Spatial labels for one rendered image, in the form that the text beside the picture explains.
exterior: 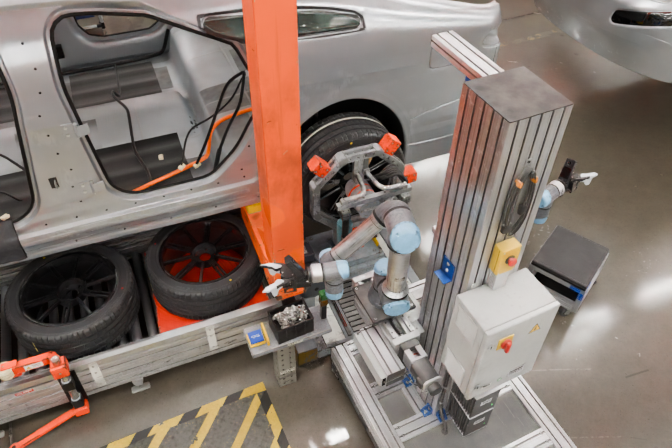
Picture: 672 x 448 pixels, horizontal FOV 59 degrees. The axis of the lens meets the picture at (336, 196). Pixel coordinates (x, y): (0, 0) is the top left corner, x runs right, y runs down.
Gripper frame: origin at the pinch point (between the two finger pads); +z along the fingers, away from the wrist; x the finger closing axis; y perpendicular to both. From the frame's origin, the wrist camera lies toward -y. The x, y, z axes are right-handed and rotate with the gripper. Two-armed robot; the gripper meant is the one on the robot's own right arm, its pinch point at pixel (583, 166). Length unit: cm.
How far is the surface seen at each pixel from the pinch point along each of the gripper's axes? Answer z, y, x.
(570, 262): 30, 89, -10
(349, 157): -74, 0, -87
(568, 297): 27, 113, -5
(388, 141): -51, -2, -82
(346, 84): -61, -31, -103
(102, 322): -208, 57, -130
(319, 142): -79, -4, -105
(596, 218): 114, 119, -38
